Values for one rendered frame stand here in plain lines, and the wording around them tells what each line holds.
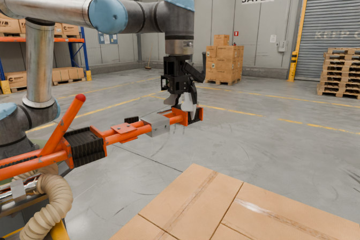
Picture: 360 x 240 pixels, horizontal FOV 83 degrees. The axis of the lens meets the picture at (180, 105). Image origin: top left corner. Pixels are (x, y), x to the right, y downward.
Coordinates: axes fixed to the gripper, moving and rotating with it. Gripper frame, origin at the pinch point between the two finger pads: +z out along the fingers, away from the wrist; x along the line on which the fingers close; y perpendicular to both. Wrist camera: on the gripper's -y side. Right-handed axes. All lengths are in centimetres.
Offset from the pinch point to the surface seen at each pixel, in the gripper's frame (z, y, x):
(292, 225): 65, -51, 26
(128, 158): 120, -58, -169
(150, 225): 66, 3, -21
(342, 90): 101, -650, -71
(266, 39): -39, -830, -395
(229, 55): 16, -553, -381
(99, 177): 120, -15, -155
